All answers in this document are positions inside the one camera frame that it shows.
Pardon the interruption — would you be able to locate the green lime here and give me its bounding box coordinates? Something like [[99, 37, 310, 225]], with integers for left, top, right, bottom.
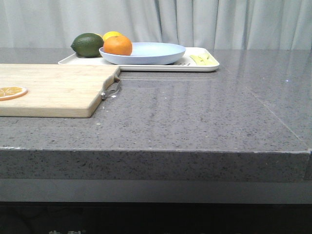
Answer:
[[71, 33, 103, 58]]

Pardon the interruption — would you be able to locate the white curtain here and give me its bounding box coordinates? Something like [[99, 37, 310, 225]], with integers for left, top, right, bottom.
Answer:
[[0, 0, 312, 50]]

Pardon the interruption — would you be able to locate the orange slice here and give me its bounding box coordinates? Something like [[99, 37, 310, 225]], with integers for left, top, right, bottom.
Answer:
[[0, 86, 28, 101]]

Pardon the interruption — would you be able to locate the white tray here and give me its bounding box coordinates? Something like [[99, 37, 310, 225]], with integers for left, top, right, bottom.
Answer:
[[58, 47, 220, 72]]

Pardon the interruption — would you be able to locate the wooden cutting board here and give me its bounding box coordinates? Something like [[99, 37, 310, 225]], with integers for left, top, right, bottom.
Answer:
[[0, 64, 120, 118]]

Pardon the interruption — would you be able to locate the light blue plate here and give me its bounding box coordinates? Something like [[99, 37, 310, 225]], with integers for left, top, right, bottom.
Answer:
[[99, 42, 186, 65]]

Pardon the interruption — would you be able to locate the metal cutting board handle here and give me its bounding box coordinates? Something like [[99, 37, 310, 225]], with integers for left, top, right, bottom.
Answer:
[[99, 75, 121, 101]]

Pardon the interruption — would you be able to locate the orange fruit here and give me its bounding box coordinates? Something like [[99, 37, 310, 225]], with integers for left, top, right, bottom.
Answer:
[[103, 35, 133, 56]]

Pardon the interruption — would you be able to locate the yellow lemon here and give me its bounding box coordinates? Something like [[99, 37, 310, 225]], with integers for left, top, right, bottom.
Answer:
[[102, 31, 122, 42]]

